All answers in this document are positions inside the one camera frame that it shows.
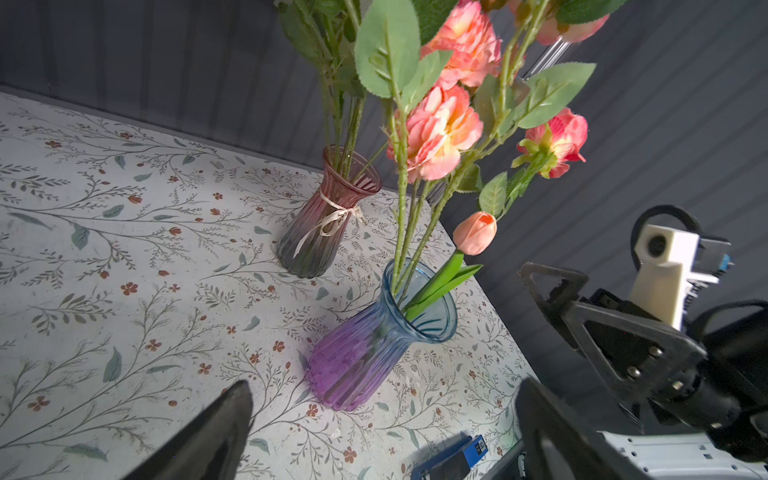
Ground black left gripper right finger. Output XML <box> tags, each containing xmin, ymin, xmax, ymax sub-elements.
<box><xmin>515</xmin><ymin>378</ymin><xmax>648</xmax><ymax>480</ymax></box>

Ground blue purple glass vase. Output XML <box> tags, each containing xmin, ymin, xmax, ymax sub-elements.
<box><xmin>307</xmin><ymin>262</ymin><xmax>458</xmax><ymax>411</ymax></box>

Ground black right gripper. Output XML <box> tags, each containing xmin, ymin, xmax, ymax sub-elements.
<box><xmin>562</xmin><ymin>302</ymin><xmax>767</xmax><ymax>432</ymax></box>

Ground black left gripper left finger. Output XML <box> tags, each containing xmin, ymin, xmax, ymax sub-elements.
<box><xmin>127</xmin><ymin>380</ymin><xmax>253</xmax><ymax>480</ymax></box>

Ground red pink rose stem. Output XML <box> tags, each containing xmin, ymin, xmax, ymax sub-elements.
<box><xmin>409</xmin><ymin>55</ymin><xmax>594</xmax><ymax>263</ymax></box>

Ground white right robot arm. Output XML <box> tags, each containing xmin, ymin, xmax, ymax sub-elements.
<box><xmin>519</xmin><ymin>262</ymin><xmax>767</xmax><ymax>479</ymax></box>

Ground floral table cloth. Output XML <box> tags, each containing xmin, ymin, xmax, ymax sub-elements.
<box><xmin>1</xmin><ymin>95</ymin><xmax>532</xmax><ymax>479</ymax></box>

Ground coral pink rose stem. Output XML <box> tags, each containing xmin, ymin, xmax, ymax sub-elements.
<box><xmin>274</xmin><ymin>0</ymin><xmax>372</xmax><ymax>184</ymax></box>

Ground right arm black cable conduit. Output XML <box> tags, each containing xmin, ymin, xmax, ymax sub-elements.
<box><xmin>629</xmin><ymin>203</ymin><xmax>706</xmax><ymax>271</ymax></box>

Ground peach orange rose spray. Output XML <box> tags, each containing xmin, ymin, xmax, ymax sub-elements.
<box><xmin>354</xmin><ymin>1</ymin><xmax>502</xmax><ymax>293</ymax></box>

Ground pink tulip stem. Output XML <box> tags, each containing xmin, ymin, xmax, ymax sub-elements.
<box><xmin>404</xmin><ymin>211</ymin><xmax>498</xmax><ymax>322</ymax></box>

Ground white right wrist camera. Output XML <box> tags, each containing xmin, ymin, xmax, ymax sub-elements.
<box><xmin>629</xmin><ymin>225</ymin><xmax>731</xmax><ymax>330</ymax></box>

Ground blue black stapler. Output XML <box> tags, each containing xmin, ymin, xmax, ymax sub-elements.
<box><xmin>411</xmin><ymin>435</ymin><xmax>488</xmax><ymax>480</ymax></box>

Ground red glass vase with ribbon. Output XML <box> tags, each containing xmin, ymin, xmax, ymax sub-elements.
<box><xmin>277</xmin><ymin>145</ymin><xmax>382</xmax><ymax>279</ymax></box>

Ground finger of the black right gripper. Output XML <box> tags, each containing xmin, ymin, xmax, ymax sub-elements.
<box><xmin>518</xmin><ymin>262</ymin><xmax>589</xmax><ymax>348</ymax></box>

